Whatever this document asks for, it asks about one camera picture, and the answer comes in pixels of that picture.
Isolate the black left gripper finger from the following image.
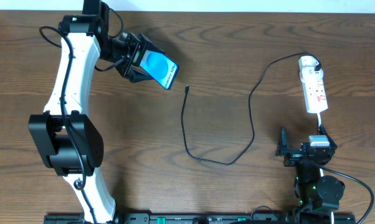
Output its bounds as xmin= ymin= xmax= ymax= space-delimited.
xmin=138 ymin=33 xmax=165 ymax=54
xmin=129 ymin=68 xmax=153 ymax=83

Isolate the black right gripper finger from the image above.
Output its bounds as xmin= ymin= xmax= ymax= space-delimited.
xmin=275 ymin=126 xmax=288 ymax=156
xmin=318 ymin=124 xmax=338 ymax=149

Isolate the blue Galaxy smartphone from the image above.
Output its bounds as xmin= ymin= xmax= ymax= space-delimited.
xmin=140 ymin=50 xmax=179 ymax=90

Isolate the black USB charging cable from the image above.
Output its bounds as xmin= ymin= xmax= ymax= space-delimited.
xmin=181 ymin=52 xmax=322 ymax=166

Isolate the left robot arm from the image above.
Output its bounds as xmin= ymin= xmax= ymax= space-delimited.
xmin=28 ymin=1 xmax=161 ymax=223

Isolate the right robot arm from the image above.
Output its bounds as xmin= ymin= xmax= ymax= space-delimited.
xmin=276 ymin=126 xmax=345 ymax=223

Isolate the white power strip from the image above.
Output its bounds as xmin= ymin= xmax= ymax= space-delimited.
xmin=298 ymin=55 xmax=328 ymax=114

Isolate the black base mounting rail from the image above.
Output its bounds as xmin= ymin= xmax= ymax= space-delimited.
xmin=43 ymin=211 xmax=356 ymax=224

